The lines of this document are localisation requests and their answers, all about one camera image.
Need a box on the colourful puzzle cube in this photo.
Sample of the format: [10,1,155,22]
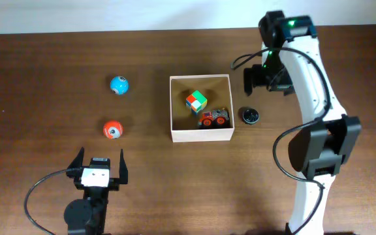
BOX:
[185,90,208,114]

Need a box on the orange eyeball ball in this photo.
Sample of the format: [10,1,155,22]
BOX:
[103,120,123,139]

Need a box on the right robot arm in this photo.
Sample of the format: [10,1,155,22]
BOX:
[243,10,362,234]

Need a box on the black round cap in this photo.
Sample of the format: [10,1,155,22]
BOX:
[242,108,260,125]

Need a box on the pink cardboard box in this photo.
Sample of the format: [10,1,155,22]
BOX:
[169,74,234,143]

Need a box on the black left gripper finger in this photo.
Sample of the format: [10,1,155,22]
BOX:
[67,147,85,172]
[119,149,129,185]

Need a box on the blue eyeball ball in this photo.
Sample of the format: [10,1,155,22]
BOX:
[110,76,129,95]

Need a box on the red grey toy truck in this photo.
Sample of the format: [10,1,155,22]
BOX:
[198,108,230,129]

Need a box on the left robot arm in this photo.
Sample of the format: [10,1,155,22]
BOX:
[63,148,129,235]

